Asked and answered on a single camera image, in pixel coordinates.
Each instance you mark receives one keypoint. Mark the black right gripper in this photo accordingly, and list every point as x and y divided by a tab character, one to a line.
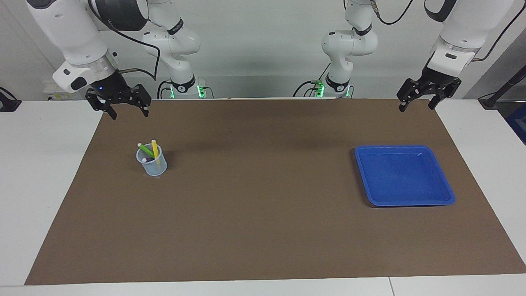
111	86

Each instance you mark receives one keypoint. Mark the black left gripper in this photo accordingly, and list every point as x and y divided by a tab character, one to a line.
437	78

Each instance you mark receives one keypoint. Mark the green pen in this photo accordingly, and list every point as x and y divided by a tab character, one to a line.
146	150

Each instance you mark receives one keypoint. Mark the yellow pen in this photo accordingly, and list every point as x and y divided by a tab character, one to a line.
155	150

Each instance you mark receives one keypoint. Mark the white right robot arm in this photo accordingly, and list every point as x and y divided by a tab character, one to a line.
82	28

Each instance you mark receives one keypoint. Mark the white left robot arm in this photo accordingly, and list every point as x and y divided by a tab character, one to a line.
353	43

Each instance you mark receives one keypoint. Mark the white power strip box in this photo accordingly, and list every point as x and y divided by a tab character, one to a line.
51	92

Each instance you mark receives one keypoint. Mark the black stand leg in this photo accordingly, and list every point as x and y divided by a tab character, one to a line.
499	92

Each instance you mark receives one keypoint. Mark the translucent plastic cup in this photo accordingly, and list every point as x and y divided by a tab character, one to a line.
158	167

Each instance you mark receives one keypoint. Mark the blue plastic tray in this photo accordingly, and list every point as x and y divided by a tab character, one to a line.
404	176

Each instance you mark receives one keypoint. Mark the blue box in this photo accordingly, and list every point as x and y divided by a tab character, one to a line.
518	123

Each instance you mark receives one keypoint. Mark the black table clamp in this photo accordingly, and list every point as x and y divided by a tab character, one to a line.
8	105

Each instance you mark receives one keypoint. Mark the brown table mat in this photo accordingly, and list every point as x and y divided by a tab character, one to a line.
263	213

